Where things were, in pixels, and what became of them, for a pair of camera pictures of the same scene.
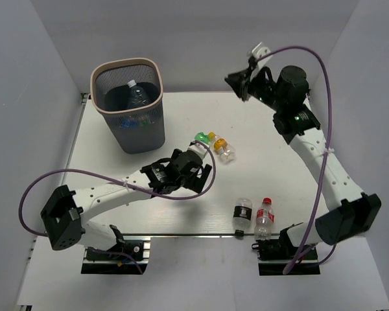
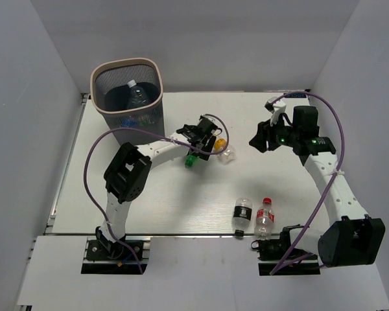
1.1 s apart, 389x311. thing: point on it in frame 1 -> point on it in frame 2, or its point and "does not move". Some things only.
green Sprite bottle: [143, 120] does not move
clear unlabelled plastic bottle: [137, 98] does not move
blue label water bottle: [129, 123] does not move
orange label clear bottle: [226, 153] does not move
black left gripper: [196, 183] -> [209, 145]
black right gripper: [242, 83] -> [259, 140]
